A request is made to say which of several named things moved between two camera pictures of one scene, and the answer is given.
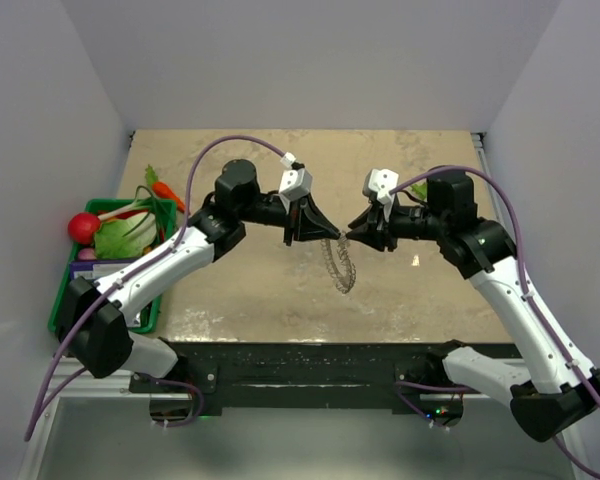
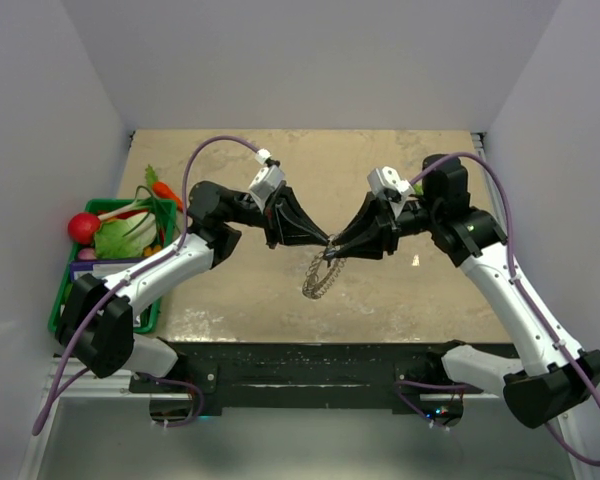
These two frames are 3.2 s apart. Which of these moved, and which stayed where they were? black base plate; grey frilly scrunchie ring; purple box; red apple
Moved: grey frilly scrunchie ring
Stayed: purple box; black base plate; red apple
